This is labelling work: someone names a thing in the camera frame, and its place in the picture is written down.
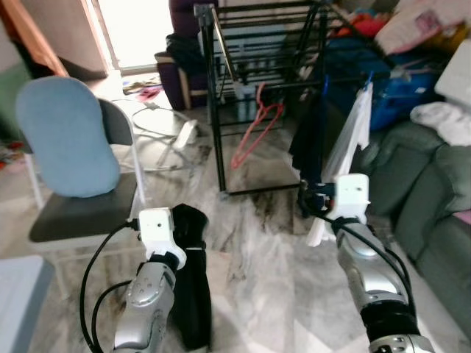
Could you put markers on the brown wooden board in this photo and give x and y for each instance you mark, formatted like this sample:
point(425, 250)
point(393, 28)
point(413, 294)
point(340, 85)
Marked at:
point(33, 37)

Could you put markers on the green white air purifier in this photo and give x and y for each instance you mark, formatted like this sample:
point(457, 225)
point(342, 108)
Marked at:
point(11, 95)

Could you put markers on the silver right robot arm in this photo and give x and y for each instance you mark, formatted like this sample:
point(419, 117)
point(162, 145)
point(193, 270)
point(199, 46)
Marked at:
point(372, 272)

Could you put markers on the pink blanket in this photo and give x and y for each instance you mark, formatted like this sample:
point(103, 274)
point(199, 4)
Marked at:
point(464, 217)

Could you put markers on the blue chair cushion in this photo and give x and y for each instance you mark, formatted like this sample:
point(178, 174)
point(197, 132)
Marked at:
point(66, 140)

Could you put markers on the purple armchair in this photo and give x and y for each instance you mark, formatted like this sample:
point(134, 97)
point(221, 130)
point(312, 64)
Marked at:
point(173, 81)

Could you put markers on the navy shirt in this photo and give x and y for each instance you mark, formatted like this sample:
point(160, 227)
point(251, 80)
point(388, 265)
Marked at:
point(309, 140)

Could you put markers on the black garment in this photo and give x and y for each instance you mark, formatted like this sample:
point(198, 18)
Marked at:
point(193, 279)

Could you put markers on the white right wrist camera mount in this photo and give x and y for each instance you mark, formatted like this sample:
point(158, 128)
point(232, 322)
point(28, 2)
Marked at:
point(352, 197)

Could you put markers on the white shirt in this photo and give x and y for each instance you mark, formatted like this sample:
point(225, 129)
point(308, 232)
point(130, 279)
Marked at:
point(353, 132)

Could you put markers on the pink pillow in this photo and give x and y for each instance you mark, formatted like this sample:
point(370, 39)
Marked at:
point(419, 26)

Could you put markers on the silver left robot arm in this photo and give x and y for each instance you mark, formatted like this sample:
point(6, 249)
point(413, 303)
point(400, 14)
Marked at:
point(147, 294)

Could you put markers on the white tubular frame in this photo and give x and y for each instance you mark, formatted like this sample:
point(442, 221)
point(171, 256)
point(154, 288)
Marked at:
point(184, 136)

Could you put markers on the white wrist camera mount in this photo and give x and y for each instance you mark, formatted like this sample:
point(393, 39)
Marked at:
point(352, 197)
point(156, 232)

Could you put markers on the dark garment on armchair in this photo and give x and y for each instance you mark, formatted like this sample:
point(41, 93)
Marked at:
point(184, 51)

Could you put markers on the grey folding chair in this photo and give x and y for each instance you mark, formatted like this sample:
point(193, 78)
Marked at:
point(81, 217)

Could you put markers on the pink toy pile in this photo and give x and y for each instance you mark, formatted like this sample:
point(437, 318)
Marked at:
point(147, 92)

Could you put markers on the green sofa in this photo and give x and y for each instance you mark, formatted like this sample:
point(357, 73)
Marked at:
point(419, 191)

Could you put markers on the white box appliance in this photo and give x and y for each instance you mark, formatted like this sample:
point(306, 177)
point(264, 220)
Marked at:
point(458, 73)

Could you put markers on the pink plastic hanger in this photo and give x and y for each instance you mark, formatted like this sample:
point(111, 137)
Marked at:
point(254, 143)

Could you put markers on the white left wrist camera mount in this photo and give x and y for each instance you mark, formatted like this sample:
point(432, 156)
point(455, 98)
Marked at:
point(156, 232)

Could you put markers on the red cloth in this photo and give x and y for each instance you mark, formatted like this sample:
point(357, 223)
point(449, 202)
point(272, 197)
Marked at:
point(360, 22)

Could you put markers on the blue storage bag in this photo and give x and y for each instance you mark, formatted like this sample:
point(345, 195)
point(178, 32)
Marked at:
point(397, 88)

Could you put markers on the crumpled white cloth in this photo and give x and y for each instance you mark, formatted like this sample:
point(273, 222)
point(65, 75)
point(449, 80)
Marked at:
point(441, 121)

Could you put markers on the black metal drying rack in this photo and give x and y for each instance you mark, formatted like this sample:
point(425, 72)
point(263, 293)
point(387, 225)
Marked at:
point(216, 110)

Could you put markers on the blue plastic hanger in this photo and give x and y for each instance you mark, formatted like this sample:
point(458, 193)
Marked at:
point(325, 84)
point(367, 81)

